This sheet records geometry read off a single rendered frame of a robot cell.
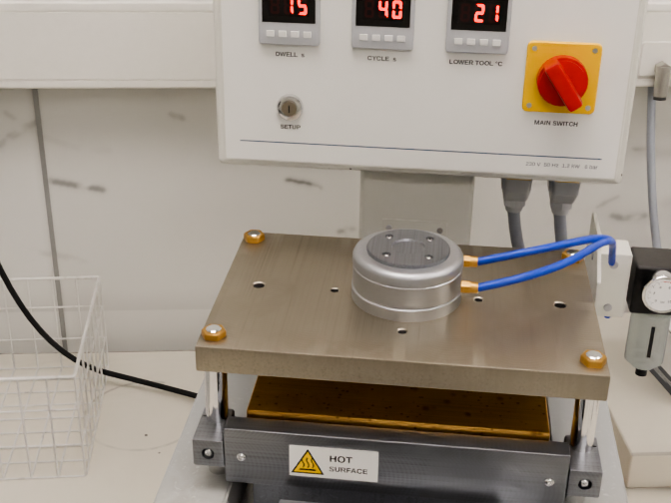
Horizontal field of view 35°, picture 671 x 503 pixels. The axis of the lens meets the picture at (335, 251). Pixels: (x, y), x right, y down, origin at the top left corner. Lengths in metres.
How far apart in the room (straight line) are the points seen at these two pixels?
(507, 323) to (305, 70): 0.26
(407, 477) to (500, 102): 0.30
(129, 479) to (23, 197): 0.38
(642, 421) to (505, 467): 0.52
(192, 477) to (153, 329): 0.65
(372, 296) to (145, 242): 0.65
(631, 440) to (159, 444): 0.52
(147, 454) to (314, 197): 0.37
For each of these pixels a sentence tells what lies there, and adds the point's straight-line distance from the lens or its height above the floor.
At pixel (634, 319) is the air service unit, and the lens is 0.93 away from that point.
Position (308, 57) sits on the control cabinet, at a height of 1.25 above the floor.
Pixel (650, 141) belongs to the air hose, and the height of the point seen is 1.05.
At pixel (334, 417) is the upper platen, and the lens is 0.72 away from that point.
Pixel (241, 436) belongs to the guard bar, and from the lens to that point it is 0.72.
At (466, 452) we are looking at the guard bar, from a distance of 0.71.
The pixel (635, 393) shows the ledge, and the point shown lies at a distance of 1.27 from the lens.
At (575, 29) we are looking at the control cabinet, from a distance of 0.82.
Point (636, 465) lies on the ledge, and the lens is 1.18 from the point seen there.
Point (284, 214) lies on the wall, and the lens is 1.31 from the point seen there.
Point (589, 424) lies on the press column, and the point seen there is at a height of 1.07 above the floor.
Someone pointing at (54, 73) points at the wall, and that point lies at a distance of 1.22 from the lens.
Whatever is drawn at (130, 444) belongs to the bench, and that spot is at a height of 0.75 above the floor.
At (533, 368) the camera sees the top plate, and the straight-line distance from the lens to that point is 0.69.
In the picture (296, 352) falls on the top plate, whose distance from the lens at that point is 0.69.
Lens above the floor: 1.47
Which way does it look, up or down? 26 degrees down
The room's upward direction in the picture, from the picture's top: 1 degrees clockwise
